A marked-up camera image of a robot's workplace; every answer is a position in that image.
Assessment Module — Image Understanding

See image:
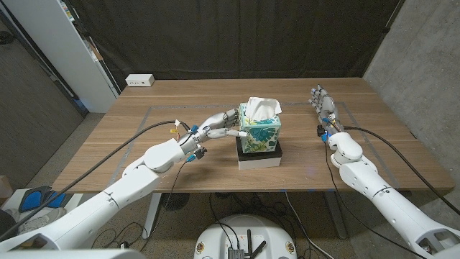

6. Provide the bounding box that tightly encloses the blue and black floor pedal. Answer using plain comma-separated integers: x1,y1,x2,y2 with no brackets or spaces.
18,185,68,213

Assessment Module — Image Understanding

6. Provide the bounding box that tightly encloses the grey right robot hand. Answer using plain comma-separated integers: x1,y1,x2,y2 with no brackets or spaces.
308,84,344,135

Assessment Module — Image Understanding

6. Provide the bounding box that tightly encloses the left wrist tagged wire bundle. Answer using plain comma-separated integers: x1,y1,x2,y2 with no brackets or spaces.
169,119,181,141

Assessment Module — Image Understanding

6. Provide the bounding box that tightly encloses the white tissue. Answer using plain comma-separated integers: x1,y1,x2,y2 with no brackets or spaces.
245,96,282,122

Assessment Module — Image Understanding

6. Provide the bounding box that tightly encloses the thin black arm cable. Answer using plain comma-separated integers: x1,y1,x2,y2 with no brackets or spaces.
138,158,190,253
323,140,428,259

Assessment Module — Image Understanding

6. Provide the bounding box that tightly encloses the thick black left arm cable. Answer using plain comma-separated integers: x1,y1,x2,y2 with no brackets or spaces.
0,119,191,242

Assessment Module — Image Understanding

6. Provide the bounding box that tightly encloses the white power strip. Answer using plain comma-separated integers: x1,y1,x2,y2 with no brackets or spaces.
124,73,155,88

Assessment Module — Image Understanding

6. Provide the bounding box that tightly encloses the white cabinet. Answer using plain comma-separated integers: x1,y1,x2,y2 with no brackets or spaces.
1,0,121,114

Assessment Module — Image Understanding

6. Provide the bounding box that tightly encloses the black round floor fan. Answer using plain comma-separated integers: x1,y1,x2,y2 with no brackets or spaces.
160,193,190,212

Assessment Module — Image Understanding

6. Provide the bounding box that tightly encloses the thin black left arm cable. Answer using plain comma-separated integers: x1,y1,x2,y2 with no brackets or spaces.
138,158,190,253

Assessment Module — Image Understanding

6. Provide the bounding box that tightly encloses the teal floral tissue box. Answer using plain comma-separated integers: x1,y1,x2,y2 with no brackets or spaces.
238,102,282,154

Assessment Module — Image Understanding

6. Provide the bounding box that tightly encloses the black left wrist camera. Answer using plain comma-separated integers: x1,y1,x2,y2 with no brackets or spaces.
193,145,208,161

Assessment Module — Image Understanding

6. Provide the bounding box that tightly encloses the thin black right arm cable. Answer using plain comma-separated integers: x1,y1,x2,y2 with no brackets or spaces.
323,140,428,259

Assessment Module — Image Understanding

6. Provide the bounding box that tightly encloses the black backdrop curtain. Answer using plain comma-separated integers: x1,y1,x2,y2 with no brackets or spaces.
70,0,402,91

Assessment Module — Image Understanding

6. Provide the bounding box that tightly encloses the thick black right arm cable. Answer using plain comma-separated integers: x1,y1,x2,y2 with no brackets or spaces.
343,124,460,216

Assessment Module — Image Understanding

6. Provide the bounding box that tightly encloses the wooden table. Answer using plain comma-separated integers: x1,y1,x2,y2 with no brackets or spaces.
107,101,400,188

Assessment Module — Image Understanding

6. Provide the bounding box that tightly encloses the white table leg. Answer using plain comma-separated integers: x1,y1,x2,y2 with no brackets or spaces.
142,193,162,240

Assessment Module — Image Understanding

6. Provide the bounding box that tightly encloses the grey table leg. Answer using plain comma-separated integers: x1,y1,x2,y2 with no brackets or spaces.
323,191,349,240

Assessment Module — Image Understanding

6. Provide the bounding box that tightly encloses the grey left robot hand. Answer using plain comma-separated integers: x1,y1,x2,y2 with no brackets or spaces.
178,108,249,155

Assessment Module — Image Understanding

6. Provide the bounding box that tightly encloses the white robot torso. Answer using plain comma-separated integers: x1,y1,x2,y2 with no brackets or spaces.
193,214,298,259

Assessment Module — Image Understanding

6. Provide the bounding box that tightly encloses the white floor cable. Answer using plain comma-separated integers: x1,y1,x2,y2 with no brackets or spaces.
285,191,337,259

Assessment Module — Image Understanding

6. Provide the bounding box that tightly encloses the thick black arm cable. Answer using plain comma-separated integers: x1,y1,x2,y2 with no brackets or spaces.
343,124,460,216
0,119,191,242

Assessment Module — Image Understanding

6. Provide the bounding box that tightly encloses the black and white box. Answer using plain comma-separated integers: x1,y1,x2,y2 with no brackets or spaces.
235,135,283,171

